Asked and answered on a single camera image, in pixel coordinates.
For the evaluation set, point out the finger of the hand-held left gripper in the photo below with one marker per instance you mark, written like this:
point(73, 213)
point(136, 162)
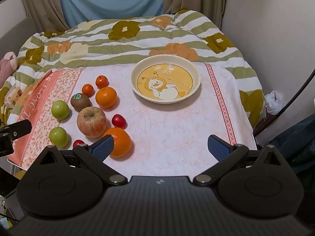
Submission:
point(22, 128)

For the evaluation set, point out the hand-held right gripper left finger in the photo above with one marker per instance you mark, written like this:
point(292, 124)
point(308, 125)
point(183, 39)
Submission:
point(103, 148)

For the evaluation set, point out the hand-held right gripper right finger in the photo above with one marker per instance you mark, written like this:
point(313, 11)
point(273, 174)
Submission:
point(217, 148)

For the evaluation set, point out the large orange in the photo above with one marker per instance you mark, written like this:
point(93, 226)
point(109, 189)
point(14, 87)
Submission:
point(122, 142)

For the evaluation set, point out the red cherry tomato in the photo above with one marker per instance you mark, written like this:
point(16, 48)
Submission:
point(119, 121)
point(78, 143)

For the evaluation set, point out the red yellow apple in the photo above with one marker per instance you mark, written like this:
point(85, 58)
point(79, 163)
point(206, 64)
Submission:
point(91, 122)

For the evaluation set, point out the green apple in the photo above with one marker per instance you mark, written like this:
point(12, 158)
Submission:
point(58, 138)
point(60, 110)

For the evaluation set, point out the medium orange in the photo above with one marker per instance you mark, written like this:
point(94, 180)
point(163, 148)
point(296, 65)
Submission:
point(106, 97)

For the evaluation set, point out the brown kiwi with green sticker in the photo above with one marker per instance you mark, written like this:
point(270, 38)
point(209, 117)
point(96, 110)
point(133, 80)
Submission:
point(80, 102)

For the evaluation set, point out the yellow cartoon plate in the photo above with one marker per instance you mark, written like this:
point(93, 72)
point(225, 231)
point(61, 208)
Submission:
point(167, 83)

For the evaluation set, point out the beige printed packet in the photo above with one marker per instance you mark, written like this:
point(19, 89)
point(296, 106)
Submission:
point(14, 96)

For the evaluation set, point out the small tangerine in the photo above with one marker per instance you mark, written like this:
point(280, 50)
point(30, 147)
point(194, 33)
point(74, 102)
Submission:
point(87, 90)
point(101, 81)

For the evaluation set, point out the pink floral tablecloth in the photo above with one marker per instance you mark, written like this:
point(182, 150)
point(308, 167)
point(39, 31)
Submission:
point(160, 127)

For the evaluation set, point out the pink plush pillow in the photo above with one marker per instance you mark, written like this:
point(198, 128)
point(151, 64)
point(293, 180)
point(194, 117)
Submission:
point(7, 66)

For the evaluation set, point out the white plastic bag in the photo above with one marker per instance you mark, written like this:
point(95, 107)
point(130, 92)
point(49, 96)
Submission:
point(273, 102)

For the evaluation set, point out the dark blue bag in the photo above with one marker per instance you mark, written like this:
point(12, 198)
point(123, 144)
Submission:
point(295, 140)

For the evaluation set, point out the green striped floral quilt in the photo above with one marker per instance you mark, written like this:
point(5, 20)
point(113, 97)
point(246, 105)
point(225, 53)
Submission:
point(123, 46)

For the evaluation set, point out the blue curtain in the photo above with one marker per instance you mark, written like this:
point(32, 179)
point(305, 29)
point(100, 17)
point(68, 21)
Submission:
point(108, 0)

